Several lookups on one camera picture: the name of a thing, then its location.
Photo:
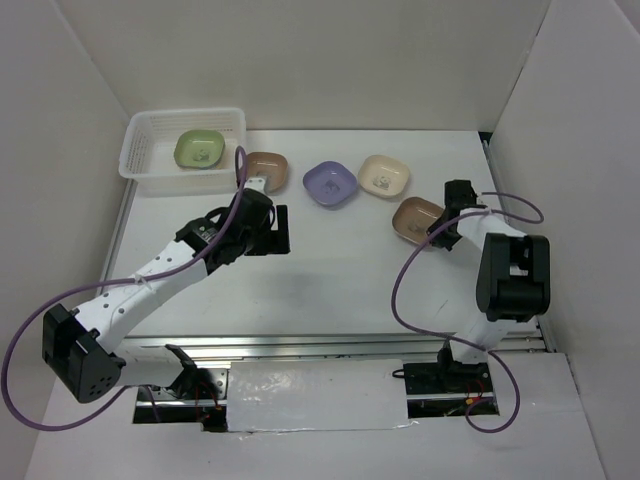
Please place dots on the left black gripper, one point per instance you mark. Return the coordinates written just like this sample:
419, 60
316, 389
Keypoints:
279, 242

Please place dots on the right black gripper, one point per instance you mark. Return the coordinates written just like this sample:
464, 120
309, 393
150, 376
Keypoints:
444, 242

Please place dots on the brown plate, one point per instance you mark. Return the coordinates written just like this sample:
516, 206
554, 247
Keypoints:
267, 172
413, 217

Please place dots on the cream plate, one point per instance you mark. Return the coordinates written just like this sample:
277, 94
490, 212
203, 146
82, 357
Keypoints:
383, 176

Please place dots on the green plate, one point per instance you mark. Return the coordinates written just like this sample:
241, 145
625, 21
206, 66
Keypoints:
200, 144

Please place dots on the purple plate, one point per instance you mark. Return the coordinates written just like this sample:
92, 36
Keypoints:
330, 183
198, 164

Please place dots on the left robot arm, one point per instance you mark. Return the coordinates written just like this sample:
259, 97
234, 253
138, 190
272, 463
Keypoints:
80, 345

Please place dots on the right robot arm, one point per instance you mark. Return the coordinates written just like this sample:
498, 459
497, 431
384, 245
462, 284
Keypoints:
512, 286

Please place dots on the white plastic bin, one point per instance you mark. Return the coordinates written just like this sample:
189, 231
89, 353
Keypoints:
147, 153

